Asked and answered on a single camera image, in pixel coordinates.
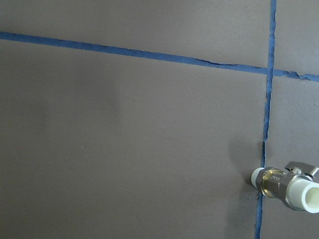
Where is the chrome PPR valve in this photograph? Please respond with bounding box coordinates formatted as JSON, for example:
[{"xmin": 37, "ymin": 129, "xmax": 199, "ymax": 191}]
[{"xmin": 251, "ymin": 161, "xmax": 319, "ymax": 214}]

